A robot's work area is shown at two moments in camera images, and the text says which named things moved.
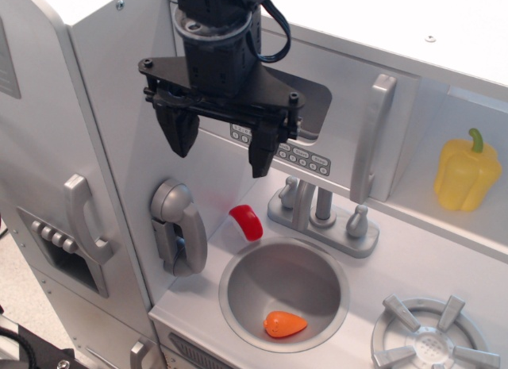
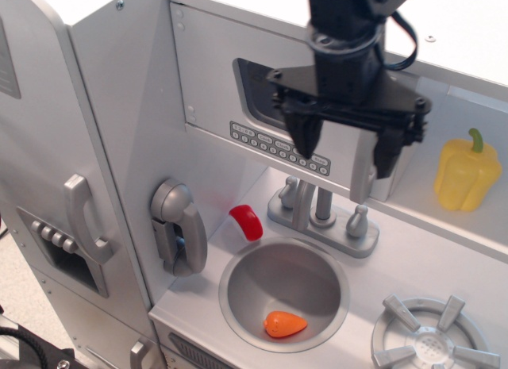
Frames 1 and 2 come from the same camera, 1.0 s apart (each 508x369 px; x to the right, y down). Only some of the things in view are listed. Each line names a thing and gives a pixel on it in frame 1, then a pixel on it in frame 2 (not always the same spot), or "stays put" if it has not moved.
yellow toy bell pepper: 467,174 stays put
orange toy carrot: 279,324 stays put
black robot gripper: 221,75 -> 348,82
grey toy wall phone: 179,230 stays put
